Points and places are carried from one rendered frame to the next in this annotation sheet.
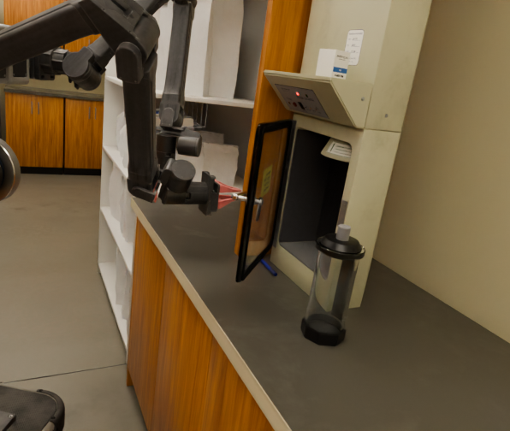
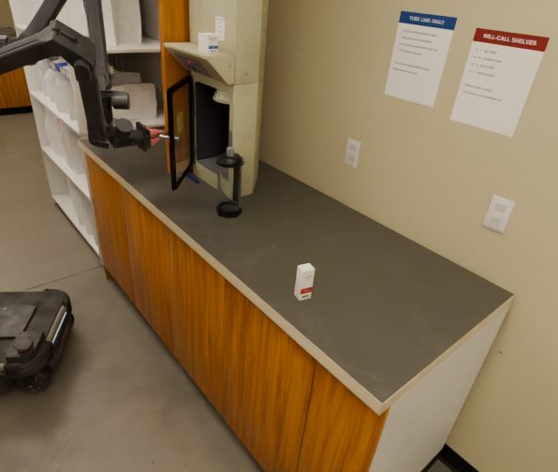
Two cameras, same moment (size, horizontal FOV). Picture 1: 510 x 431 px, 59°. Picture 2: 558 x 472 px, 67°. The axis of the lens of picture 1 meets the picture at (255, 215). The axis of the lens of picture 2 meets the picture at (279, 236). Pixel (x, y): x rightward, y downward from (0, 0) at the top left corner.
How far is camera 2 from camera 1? 0.61 m
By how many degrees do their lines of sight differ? 19
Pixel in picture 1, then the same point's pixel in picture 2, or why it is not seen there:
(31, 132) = not seen: outside the picture
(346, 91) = (218, 63)
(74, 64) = not seen: hidden behind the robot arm
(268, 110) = (172, 69)
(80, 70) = not seen: hidden behind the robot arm
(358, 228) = (242, 146)
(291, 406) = (212, 248)
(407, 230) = (281, 140)
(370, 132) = (239, 85)
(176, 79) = (100, 52)
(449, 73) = (291, 29)
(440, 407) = (290, 236)
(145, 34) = (89, 52)
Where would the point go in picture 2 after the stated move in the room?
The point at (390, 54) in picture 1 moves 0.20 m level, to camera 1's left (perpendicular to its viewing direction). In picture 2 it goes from (242, 35) to (183, 31)
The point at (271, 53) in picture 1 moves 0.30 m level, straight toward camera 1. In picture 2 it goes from (167, 27) to (167, 36)
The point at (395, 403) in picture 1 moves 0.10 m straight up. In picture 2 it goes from (268, 238) to (270, 214)
